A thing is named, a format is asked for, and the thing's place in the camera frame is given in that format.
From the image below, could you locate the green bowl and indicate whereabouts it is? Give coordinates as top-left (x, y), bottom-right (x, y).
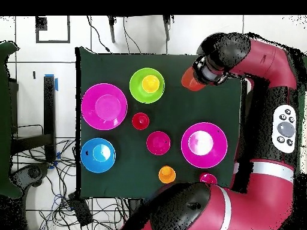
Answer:
top-left (129, 67), bottom-right (165, 104)

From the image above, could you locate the yellow cup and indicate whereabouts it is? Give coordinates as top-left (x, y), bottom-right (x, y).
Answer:
top-left (142, 74), bottom-right (161, 93)

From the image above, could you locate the orange bowl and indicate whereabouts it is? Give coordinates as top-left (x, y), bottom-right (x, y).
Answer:
top-left (180, 66), bottom-right (207, 92)

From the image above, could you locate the red cup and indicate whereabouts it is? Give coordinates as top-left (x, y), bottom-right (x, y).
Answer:
top-left (131, 112), bottom-right (151, 131)

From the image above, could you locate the small crimson bowl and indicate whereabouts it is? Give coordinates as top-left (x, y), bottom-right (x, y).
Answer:
top-left (146, 131), bottom-right (171, 156)

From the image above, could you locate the orange cup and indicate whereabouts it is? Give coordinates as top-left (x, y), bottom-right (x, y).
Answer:
top-left (158, 165), bottom-right (176, 184)

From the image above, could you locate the large pink bowl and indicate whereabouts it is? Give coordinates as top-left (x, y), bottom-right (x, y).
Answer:
top-left (180, 122), bottom-right (228, 169)
top-left (80, 83), bottom-right (128, 131)

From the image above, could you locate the blue bowl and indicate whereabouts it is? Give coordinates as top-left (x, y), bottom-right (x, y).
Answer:
top-left (80, 137), bottom-right (116, 174)

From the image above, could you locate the crimson cup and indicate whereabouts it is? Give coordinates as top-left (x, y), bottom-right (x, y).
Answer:
top-left (199, 172), bottom-right (218, 185)

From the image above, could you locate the dark green tablecloth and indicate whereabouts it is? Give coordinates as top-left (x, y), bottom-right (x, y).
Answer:
top-left (75, 47), bottom-right (243, 201)

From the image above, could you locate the metal chair leg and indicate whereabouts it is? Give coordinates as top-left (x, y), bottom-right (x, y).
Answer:
top-left (107, 15), bottom-right (116, 44)
top-left (162, 15), bottom-right (173, 41)

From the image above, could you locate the blue tape strip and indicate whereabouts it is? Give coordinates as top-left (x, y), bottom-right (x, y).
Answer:
top-left (44, 73), bottom-right (59, 92)

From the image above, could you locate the black power strip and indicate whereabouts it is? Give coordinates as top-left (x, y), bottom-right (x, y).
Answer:
top-left (67, 191), bottom-right (94, 227)

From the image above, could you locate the green cloth side table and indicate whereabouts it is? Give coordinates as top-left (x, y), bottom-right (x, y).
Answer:
top-left (0, 41), bottom-right (22, 199)

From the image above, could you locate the black table frame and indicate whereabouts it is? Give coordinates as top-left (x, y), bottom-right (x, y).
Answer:
top-left (10, 75), bottom-right (57, 164)

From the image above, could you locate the black pedestal leg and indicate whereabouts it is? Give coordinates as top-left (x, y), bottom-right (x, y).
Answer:
top-left (10, 162), bottom-right (51, 192)

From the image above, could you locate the grey square floor frame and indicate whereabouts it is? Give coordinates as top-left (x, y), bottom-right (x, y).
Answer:
top-left (35, 16), bottom-right (71, 44)

